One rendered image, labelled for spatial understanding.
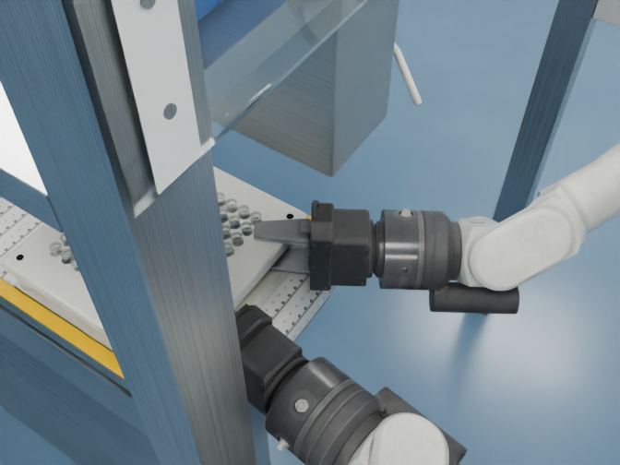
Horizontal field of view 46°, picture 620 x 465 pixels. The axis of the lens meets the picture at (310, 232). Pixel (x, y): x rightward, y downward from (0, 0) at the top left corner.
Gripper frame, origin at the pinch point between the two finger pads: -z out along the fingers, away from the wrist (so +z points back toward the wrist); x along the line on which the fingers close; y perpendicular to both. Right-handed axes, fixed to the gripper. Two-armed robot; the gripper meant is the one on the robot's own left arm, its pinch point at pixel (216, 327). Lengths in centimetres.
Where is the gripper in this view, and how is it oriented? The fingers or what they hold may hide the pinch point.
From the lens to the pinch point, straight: 75.4
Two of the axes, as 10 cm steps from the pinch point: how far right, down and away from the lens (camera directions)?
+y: 6.6, -5.8, 4.7
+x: -0.1, 6.3, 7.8
